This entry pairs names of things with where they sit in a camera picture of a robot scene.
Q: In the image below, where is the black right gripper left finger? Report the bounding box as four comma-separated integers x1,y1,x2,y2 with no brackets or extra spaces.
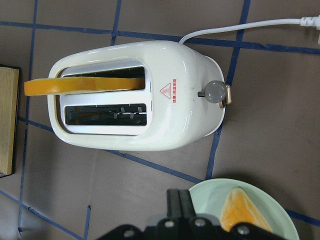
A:
166,189,183,219

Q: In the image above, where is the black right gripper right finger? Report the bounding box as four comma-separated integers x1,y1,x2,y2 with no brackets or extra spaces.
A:
178,189,196,219

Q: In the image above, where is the white two-slot toaster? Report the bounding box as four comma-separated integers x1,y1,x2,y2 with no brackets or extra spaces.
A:
47,40,231,151

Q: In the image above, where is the light green round plate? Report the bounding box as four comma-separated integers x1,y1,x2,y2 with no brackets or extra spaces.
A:
189,178,300,240

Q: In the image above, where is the triangular orange bread piece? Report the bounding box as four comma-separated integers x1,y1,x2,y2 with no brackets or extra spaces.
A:
219,187,273,233

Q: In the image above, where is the orange-crusted toast slice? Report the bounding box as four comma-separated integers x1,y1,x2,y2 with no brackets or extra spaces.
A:
24,76,146,96

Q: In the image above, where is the black wire basket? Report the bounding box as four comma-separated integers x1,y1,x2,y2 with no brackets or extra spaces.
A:
0,64,21,178

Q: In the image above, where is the white toaster power cord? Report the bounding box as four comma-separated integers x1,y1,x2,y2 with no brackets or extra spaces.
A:
179,15,320,47

